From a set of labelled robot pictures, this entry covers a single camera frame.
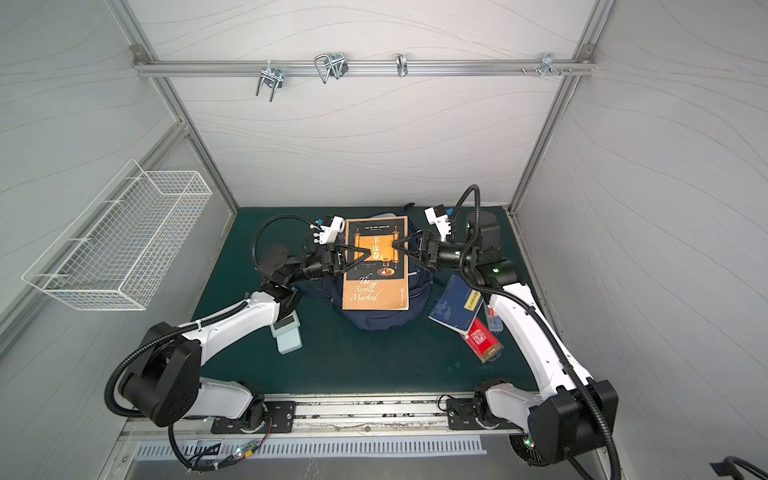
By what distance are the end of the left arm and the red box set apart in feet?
1.45

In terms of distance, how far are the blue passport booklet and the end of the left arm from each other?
38 centimetres

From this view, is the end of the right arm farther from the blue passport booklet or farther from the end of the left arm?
the blue passport booklet

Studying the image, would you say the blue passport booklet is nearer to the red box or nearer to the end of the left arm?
the red box

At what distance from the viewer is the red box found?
85cm

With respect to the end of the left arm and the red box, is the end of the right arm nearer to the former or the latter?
the end of the left arm

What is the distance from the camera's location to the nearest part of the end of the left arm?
0.63 metres

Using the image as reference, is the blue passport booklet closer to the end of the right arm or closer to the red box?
the red box

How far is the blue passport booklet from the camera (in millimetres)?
890
